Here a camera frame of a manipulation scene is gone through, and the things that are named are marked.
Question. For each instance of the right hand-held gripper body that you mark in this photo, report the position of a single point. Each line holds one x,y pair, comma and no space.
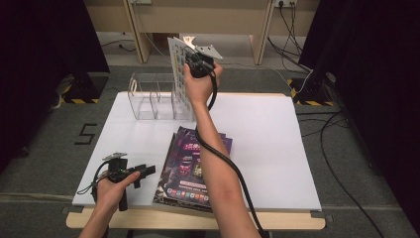
199,66

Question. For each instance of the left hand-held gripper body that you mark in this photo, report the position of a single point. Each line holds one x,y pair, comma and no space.
119,172

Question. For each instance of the white picture-grid magazine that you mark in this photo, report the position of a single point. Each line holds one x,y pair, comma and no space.
178,66

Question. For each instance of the purple and blue magazine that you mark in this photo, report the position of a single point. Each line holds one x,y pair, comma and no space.
185,165

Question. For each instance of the clear acrylic magazine rack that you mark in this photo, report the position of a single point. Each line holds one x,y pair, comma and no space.
145,109

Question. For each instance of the person's right hand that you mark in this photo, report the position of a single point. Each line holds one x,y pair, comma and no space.
199,89

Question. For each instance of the person's left hand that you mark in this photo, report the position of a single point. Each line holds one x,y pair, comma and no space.
110,195

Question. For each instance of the brown cardboard box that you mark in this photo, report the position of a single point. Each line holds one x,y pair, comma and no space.
165,39

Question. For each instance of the light wooden table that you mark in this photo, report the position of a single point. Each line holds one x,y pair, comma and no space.
148,220

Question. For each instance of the beige wooden desk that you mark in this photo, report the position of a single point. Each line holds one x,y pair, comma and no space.
231,16

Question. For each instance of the white table board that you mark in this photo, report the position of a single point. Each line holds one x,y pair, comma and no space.
264,132

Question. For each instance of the black curtain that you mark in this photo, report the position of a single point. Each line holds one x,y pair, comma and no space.
33,66
379,66

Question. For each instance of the white wall socket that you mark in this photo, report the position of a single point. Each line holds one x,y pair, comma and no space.
286,3

